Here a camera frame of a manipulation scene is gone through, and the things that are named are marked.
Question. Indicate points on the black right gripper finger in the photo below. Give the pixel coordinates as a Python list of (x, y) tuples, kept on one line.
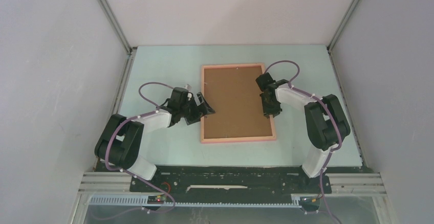
[(267, 102), (275, 109)]

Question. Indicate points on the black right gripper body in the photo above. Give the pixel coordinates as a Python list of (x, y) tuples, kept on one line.
[(273, 102)]

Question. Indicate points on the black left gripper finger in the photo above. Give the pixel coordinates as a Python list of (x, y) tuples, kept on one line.
[(204, 108), (194, 116)]

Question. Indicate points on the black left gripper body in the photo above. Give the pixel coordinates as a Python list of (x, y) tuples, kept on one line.
[(190, 105)]

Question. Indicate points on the pink wooden picture frame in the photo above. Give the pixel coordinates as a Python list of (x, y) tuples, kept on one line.
[(237, 141)]

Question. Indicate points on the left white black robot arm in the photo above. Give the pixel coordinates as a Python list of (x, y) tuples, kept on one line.
[(120, 141)]

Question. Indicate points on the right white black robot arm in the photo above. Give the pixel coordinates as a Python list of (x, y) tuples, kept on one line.
[(326, 123)]

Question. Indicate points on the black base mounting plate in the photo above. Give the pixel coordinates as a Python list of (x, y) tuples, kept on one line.
[(237, 185)]

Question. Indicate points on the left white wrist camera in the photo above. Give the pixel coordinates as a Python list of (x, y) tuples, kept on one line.
[(188, 87)]

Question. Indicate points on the white slotted cable duct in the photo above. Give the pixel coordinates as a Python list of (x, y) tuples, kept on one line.
[(143, 201)]

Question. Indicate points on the aluminium rail front beam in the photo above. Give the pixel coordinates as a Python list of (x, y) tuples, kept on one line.
[(342, 184)]

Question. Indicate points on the left aluminium corner post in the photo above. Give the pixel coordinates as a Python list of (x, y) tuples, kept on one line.
[(110, 15)]

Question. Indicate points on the aluminium corner post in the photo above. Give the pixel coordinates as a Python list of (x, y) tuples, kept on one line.
[(341, 27), (110, 15)]

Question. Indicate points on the right aluminium corner post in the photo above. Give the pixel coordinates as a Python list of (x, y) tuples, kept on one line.
[(341, 27)]

